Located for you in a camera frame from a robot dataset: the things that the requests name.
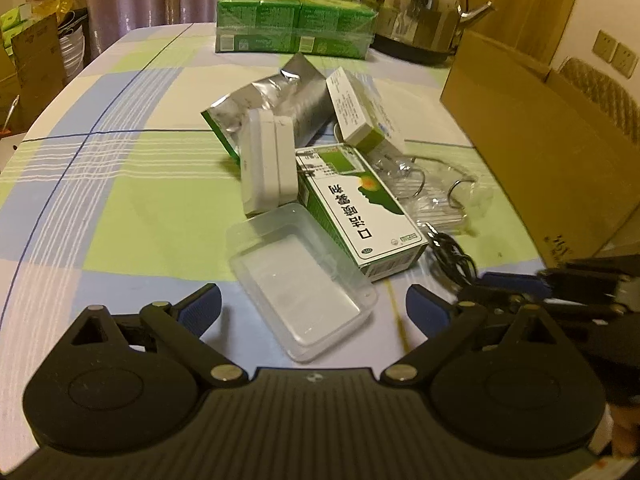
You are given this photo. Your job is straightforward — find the clear plastic tray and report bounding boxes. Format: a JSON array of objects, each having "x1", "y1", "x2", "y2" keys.
[{"x1": 227, "y1": 203, "x2": 378, "y2": 363}]

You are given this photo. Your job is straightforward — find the white green spray box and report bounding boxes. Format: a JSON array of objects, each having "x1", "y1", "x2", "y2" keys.
[{"x1": 295, "y1": 144, "x2": 427, "y2": 282}]

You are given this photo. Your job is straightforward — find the white plastic case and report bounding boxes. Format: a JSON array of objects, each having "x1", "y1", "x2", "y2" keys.
[{"x1": 238, "y1": 108, "x2": 298, "y2": 217}]

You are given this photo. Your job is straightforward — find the brown cardboard box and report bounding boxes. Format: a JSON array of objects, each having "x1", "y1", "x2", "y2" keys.
[{"x1": 440, "y1": 32, "x2": 639, "y2": 266}]

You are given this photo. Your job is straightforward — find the clear bag with metal rings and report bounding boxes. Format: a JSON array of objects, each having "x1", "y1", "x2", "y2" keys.
[{"x1": 373, "y1": 154, "x2": 494, "y2": 235}]

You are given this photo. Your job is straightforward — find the checked tablecloth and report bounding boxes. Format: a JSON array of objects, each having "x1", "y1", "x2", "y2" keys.
[{"x1": 1, "y1": 24, "x2": 542, "y2": 471}]

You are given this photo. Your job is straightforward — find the quilted chair cushion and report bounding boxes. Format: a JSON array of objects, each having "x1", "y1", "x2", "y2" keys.
[{"x1": 560, "y1": 58, "x2": 640, "y2": 145}]

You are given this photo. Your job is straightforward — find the white green tablet box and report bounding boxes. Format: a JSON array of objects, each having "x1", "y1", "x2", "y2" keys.
[{"x1": 326, "y1": 67, "x2": 405, "y2": 157}]

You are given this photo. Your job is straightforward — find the silver foil pouch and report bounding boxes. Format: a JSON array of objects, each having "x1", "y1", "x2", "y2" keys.
[{"x1": 201, "y1": 53, "x2": 334, "y2": 164}]

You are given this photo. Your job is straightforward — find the cardboard boxes pile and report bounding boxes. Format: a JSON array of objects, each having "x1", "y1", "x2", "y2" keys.
[{"x1": 1, "y1": 4, "x2": 90, "y2": 136}]

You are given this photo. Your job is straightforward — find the stainless steel kettle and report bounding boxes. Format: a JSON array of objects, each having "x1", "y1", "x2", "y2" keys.
[{"x1": 360, "y1": 0, "x2": 495, "y2": 65}]

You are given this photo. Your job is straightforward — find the green shrink-wrapped box pack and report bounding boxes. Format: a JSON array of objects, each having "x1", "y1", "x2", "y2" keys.
[{"x1": 215, "y1": 0, "x2": 378, "y2": 58}]

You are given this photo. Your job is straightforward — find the yellow plastic bag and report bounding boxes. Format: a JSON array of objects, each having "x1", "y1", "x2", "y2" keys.
[{"x1": 36, "y1": 0, "x2": 74, "y2": 25}]

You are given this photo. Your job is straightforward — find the black cable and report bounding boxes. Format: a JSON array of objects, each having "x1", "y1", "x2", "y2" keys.
[{"x1": 423, "y1": 221, "x2": 480, "y2": 291}]

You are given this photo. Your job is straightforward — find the wall socket plates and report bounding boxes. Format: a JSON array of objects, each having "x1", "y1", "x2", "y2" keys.
[{"x1": 591, "y1": 29, "x2": 639, "y2": 79}]

